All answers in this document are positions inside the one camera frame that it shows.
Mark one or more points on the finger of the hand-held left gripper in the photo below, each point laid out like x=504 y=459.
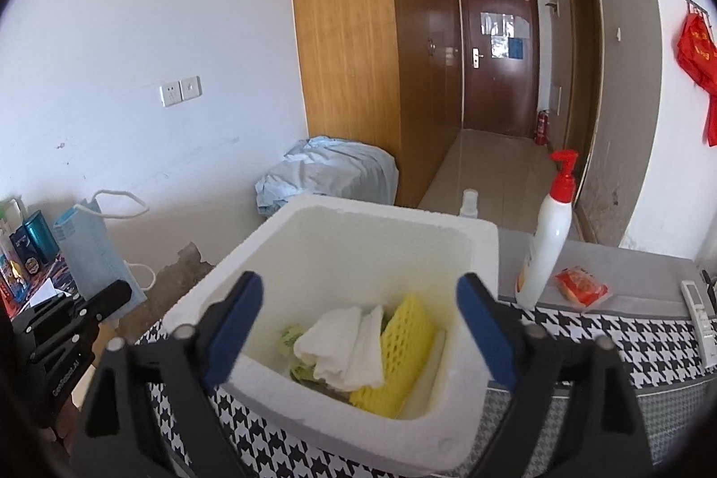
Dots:
x=109 y=300

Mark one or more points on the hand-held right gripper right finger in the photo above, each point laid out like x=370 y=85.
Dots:
x=484 y=332

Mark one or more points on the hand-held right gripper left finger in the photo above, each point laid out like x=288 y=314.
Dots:
x=235 y=327

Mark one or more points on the yellow foam net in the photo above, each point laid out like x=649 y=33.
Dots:
x=403 y=343

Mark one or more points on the white cloth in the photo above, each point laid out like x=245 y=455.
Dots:
x=347 y=343

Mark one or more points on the white foam box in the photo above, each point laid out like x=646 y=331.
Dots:
x=336 y=259

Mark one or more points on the white paper sheet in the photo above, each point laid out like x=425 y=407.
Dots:
x=47 y=293

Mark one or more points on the teal bottle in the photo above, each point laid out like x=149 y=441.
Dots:
x=42 y=237

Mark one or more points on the dark blue bottle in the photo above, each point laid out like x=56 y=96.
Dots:
x=25 y=251

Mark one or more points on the red snack packet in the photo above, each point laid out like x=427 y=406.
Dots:
x=582 y=287

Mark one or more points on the white red-pump lotion bottle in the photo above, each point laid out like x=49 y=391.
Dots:
x=546 y=243

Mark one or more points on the small clear spray bottle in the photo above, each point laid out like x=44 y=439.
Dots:
x=469 y=206

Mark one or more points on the houndstooth table mat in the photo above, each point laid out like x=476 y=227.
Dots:
x=644 y=332

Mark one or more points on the light blue bedsheet pile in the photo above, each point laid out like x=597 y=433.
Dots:
x=336 y=170

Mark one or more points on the red fire extinguisher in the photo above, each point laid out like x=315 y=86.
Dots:
x=541 y=128

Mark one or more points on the white remote control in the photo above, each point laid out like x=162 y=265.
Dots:
x=697 y=310

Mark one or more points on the dark brown entrance door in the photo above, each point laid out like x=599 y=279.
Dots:
x=498 y=97

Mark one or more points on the blue door notice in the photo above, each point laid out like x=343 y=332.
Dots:
x=516 y=48

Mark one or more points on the wooden wardrobe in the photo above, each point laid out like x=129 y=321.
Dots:
x=347 y=63

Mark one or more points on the brown side door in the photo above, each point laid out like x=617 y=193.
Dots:
x=588 y=63

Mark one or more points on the red cloth bag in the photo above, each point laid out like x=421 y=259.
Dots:
x=711 y=119

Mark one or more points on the red hanging banners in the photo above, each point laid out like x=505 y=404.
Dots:
x=697 y=52

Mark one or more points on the white wall socket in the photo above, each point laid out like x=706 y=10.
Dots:
x=170 y=95

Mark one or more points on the white wall panel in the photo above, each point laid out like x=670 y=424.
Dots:
x=556 y=101

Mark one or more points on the wall-mounted bracket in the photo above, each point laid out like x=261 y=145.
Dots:
x=553 y=6

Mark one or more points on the metal wall hook rack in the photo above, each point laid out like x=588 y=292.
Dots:
x=697 y=5

